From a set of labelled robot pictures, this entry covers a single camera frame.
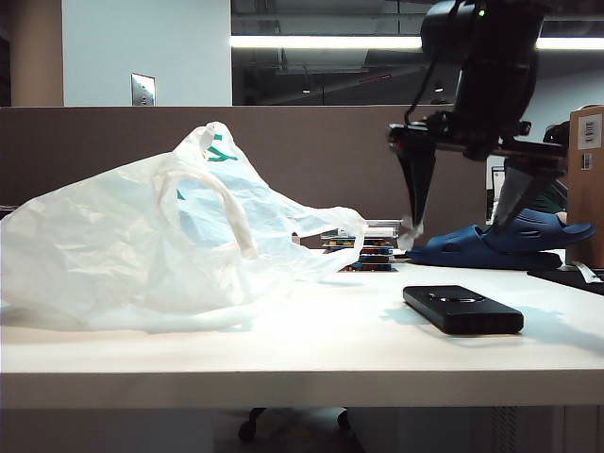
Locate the white plastic shopping bag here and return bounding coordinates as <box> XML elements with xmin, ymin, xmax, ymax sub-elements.
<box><xmin>0</xmin><ymin>121</ymin><xmax>368</xmax><ymax>334</ymax></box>

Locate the black power bank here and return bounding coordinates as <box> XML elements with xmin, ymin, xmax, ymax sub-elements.
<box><xmin>402</xmin><ymin>284</ymin><xmax>525</xmax><ymax>336</ymax></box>

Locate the metal wall switch plate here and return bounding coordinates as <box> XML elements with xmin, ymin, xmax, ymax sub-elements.
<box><xmin>130</xmin><ymin>73</ymin><xmax>158</xmax><ymax>108</ymax></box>

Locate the brown desk partition panel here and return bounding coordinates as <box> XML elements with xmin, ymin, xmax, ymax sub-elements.
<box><xmin>0</xmin><ymin>105</ymin><xmax>489</xmax><ymax>251</ymax></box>

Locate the person in green shirt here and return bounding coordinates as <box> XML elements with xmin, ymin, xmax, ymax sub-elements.
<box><xmin>530</xmin><ymin>121</ymin><xmax>571</xmax><ymax>223</ymax></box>

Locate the brown cardboard box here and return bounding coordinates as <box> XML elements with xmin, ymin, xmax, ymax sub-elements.
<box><xmin>565</xmin><ymin>106</ymin><xmax>604</xmax><ymax>268</ymax></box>

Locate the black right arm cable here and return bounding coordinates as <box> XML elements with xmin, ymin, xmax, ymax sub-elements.
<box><xmin>403</xmin><ymin>44</ymin><xmax>443</xmax><ymax>126</ymax></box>

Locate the blue foam slipper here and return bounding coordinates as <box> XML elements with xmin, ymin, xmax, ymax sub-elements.
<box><xmin>404</xmin><ymin>225</ymin><xmax>563</xmax><ymax>273</ymax></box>
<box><xmin>480</xmin><ymin>202</ymin><xmax>596</xmax><ymax>259</ymax></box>

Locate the long ceiling light strip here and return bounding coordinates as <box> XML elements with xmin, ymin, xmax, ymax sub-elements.
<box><xmin>229</xmin><ymin>36</ymin><xmax>604</xmax><ymax>52</ymax></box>

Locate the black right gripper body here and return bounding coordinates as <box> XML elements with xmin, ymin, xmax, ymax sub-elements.
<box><xmin>387</xmin><ymin>111</ymin><xmax>567</xmax><ymax>162</ymax></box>

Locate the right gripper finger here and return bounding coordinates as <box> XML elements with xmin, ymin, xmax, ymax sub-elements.
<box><xmin>394</xmin><ymin>141</ymin><xmax>438</xmax><ymax>250</ymax></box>
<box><xmin>492</xmin><ymin>159</ymin><xmax>566</xmax><ymax>233</ymax></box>

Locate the white chair base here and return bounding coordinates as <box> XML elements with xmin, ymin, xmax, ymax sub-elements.
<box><xmin>263</xmin><ymin>406</ymin><xmax>351</xmax><ymax>434</ymax></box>

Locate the black chair caster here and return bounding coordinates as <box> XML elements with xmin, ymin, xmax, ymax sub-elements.
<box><xmin>238</xmin><ymin>408</ymin><xmax>268</xmax><ymax>443</ymax></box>

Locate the black flat mat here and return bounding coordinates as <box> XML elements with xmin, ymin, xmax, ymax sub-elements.
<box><xmin>527</xmin><ymin>266</ymin><xmax>604</xmax><ymax>297</ymax></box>

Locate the white paper strap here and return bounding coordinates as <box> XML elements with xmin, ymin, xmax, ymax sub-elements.
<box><xmin>563</xmin><ymin>261</ymin><xmax>604</xmax><ymax>285</ymax></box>

